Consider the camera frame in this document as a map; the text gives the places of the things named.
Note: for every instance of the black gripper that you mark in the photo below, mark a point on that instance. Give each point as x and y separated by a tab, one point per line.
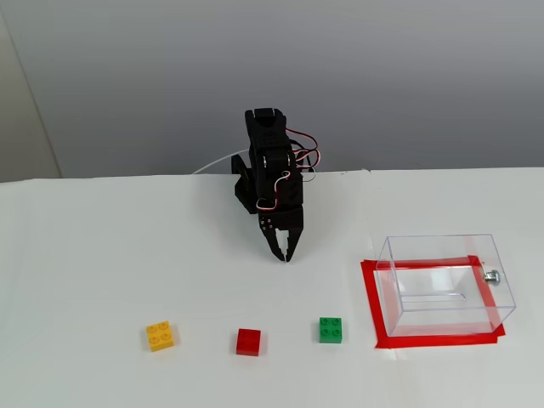
286	221

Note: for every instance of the red lego brick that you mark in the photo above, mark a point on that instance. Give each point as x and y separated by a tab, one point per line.
248	341

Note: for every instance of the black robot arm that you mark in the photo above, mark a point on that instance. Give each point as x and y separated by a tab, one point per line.
268	140

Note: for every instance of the green lego brick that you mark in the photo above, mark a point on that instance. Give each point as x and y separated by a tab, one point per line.
330	330

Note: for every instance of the yellow lego brick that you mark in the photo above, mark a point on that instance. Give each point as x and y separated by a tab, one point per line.
160	336

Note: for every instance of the transparent plastic box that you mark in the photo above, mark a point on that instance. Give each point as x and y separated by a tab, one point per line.
450	293

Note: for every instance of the silver metal box lock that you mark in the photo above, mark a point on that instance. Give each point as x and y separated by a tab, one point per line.
492	276

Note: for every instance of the black table clamp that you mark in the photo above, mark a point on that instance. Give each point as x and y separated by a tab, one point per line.
240	170

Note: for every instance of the red tape frame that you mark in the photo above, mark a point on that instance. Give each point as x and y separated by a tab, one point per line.
438	341

